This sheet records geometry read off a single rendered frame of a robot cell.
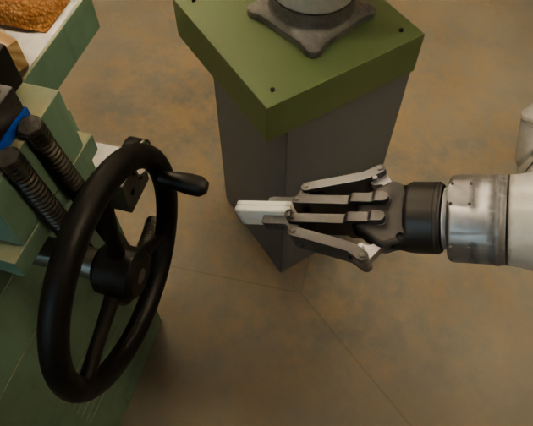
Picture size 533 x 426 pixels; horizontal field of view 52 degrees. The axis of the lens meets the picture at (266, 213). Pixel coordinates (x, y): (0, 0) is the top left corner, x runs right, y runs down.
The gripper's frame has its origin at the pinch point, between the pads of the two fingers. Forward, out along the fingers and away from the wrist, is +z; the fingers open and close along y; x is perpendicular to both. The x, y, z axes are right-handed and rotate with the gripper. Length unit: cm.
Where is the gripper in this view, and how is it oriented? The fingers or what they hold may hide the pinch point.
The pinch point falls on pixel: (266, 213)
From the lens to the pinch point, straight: 64.4
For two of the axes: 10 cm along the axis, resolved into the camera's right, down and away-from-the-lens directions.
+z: -9.1, -0.3, 4.2
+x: 3.3, 5.8, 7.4
